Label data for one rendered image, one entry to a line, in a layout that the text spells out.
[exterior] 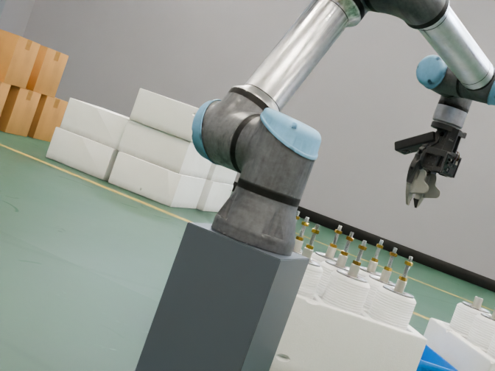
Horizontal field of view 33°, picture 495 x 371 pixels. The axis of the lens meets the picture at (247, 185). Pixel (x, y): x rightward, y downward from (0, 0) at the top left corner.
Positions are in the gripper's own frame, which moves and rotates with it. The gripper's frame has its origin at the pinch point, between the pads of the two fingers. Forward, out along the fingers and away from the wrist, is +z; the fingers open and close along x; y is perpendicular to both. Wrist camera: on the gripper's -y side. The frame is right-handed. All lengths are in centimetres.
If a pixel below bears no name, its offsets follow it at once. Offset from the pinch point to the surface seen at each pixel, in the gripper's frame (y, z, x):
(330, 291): 2.2, 25.8, -21.1
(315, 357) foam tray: 6.9, 40.0, -24.2
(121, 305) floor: -34, 46, -48
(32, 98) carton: -370, 21, 109
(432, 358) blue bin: 11.0, 35.9, 17.4
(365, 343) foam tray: 12.7, 33.5, -16.4
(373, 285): 1.5, 22.4, -4.6
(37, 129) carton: -379, 40, 125
